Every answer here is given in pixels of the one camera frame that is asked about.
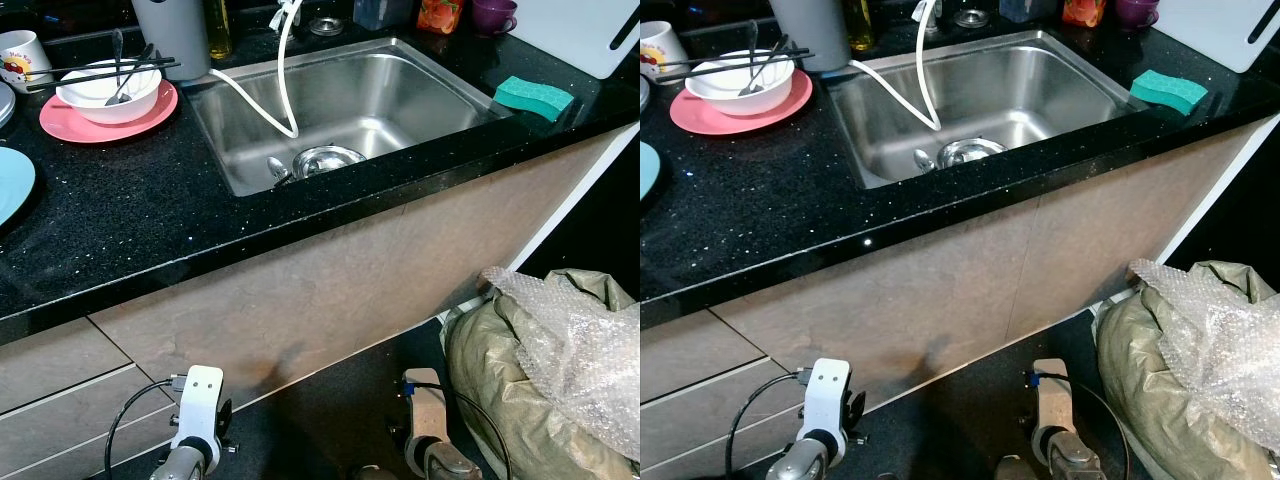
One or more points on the clear bubble wrap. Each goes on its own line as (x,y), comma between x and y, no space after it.
(590,350)
(1230,340)

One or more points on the white cutting board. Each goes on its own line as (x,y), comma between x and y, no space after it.
(1210,30)
(570,35)

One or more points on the brown cabinet front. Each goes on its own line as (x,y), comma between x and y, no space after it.
(980,270)
(350,280)

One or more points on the stainless steel bowl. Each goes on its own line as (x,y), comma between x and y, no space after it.
(970,152)
(330,160)

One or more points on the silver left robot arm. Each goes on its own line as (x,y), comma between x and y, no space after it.
(178,462)
(800,458)

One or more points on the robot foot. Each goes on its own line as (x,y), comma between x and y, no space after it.
(375,473)
(1012,468)

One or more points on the green sponge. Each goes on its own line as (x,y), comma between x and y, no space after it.
(535,97)
(1170,90)

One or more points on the olive sack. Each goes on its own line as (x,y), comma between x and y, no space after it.
(1150,400)
(500,400)

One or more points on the steel spoon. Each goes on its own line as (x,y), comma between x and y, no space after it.
(772,58)
(752,45)
(117,55)
(922,158)
(140,66)
(276,168)

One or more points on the black chopstick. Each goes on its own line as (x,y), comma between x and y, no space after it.
(100,66)
(730,57)
(740,67)
(110,76)

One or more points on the white plate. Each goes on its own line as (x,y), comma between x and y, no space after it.
(6,105)
(644,92)

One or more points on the purple cup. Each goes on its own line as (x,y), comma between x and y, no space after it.
(492,16)
(1135,12)

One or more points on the red juice carton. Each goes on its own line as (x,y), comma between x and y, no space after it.
(1084,12)
(440,16)

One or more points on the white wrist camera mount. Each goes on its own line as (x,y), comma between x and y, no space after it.
(1050,400)
(828,390)
(203,400)
(425,410)

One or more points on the light blue plate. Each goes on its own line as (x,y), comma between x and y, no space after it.
(648,170)
(14,185)

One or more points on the dark soap container with sponge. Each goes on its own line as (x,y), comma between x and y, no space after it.
(1025,10)
(380,14)

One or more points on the white bowl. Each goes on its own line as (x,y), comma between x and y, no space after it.
(85,105)
(715,98)

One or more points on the yellow oil bottle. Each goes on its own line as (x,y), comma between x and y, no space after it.
(218,35)
(860,30)

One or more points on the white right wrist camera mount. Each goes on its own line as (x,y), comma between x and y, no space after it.
(425,410)
(1050,400)

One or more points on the faucet wrapped in white cloth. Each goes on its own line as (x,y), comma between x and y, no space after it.
(925,10)
(288,12)

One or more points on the round metal counter fitting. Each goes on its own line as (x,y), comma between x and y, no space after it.
(970,18)
(325,26)

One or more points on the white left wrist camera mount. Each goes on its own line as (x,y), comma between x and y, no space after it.
(203,400)
(828,390)

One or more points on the grey canister with red label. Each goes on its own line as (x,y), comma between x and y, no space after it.
(815,35)
(180,40)

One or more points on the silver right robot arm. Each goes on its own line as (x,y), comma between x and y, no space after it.
(1072,458)
(452,462)

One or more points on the stainless steel sink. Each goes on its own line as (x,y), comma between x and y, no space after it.
(380,100)
(1020,95)

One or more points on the pink plate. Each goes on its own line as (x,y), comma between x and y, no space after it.
(155,115)
(790,105)

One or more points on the white printed mug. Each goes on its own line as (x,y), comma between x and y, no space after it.
(25,60)
(660,50)

